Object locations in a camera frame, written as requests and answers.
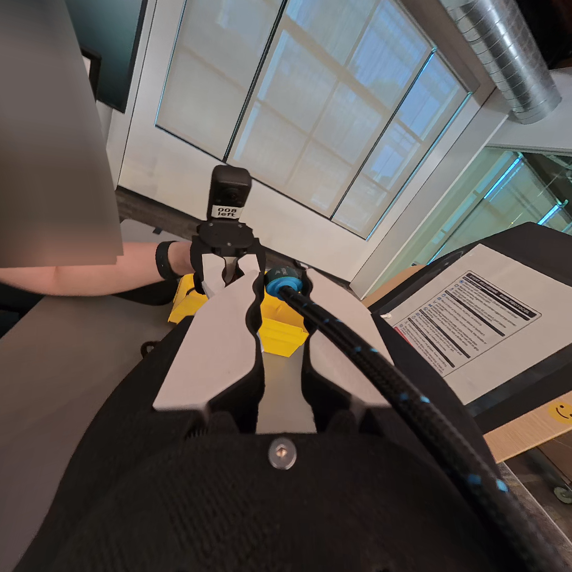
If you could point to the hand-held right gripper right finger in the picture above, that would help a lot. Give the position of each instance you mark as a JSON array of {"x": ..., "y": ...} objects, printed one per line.
[{"x": 362, "y": 386}]

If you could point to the printed instruction sheet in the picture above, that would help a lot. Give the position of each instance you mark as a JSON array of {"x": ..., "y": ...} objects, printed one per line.
[{"x": 469, "y": 321}]

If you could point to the yellow smiley sticker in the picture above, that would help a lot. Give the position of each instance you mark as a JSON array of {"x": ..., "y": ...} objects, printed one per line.
[{"x": 561, "y": 412}]

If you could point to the black wristband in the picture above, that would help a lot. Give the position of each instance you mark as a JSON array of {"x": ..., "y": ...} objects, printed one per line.
[{"x": 164, "y": 259}]

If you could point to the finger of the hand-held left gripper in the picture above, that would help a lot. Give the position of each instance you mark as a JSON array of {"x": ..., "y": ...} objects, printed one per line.
[
  {"x": 250, "y": 267},
  {"x": 213, "y": 275}
]

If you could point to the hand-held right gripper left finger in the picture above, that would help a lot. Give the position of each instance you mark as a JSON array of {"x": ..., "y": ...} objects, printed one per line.
[{"x": 214, "y": 353}]

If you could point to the protocol sheet on stand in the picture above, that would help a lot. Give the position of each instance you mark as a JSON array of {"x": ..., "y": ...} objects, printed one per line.
[
  {"x": 523, "y": 429},
  {"x": 545, "y": 241}
]

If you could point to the yellow plastic bin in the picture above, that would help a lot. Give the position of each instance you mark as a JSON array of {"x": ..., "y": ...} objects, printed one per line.
[{"x": 279, "y": 333}]

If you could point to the large paned window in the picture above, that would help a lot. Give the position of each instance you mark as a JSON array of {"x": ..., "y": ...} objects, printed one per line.
[{"x": 313, "y": 111}]

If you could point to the metal ventilation duct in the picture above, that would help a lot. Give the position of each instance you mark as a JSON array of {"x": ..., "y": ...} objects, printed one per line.
[{"x": 505, "y": 58}]

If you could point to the person's left forearm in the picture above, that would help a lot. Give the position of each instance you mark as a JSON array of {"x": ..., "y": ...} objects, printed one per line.
[{"x": 111, "y": 277}]

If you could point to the glass wall panel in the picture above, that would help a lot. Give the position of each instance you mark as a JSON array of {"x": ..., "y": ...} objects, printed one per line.
[{"x": 514, "y": 192}]

